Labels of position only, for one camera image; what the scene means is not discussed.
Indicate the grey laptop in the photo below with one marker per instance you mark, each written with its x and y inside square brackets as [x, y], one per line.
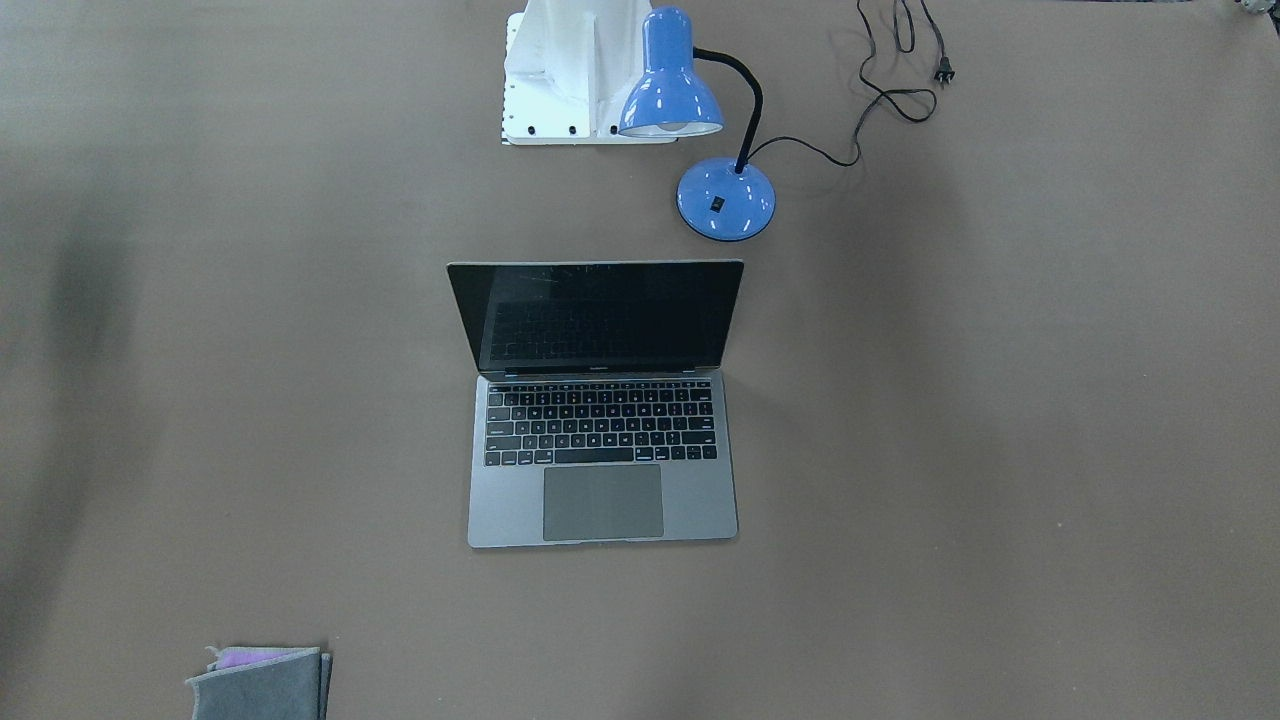
[600, 414]

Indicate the blue desk lamp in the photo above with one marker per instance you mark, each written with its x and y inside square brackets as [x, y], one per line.
[723, 199]

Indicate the grey folded cloth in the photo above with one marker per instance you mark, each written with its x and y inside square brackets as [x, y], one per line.
[294, 688]

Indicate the purple cloth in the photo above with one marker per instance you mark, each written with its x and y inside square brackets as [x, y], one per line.
[237, 656]

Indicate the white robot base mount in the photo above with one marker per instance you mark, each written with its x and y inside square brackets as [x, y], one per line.
[570, 66]

